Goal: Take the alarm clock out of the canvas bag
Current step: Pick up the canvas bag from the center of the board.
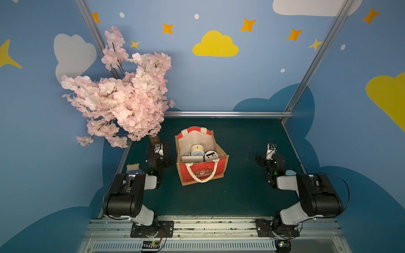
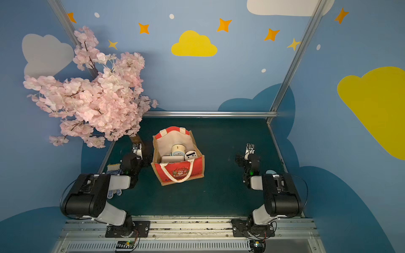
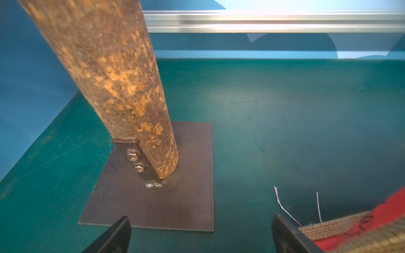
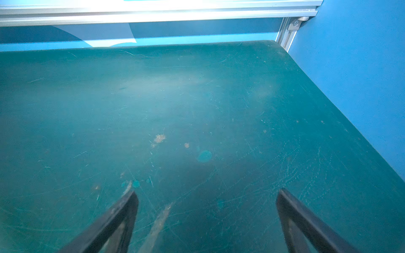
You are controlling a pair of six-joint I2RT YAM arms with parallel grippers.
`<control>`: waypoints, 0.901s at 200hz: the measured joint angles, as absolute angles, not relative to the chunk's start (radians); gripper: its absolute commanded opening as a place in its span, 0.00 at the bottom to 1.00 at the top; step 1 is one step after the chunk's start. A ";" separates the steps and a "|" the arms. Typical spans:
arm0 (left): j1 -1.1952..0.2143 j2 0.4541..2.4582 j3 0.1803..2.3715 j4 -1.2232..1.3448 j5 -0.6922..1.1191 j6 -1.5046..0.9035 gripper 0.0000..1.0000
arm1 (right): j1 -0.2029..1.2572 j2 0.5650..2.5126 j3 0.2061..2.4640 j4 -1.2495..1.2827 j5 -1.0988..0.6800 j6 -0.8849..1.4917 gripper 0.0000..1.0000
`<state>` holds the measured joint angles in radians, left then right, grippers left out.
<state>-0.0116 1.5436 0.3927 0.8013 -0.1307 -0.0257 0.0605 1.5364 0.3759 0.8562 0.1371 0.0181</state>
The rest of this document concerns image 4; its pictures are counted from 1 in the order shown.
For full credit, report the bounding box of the aluminium back frame rail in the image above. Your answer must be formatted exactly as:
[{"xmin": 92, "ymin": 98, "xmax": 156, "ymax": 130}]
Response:
[{"xmin": 1, "ymin": 1, "xmax": 323, "ymax": 27}]

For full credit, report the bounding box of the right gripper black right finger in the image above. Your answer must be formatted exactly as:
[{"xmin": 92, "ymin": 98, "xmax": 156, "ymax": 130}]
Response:
[{"xmin": 276, "ymin": 188, "xmax": 359, "ymax": 253}]

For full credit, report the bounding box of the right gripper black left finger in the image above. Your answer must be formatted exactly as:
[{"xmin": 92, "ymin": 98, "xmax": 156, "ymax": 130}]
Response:
[{"xmin": 59, "ymin": 190, "xmax": 139, "ymax": 253}]

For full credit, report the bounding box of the aluminium right corner post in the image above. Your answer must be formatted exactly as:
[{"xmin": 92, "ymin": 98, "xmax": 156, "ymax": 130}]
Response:
[{"xmin": 275, "ymin": 16, "xmax": 310, "ymax": 52}]

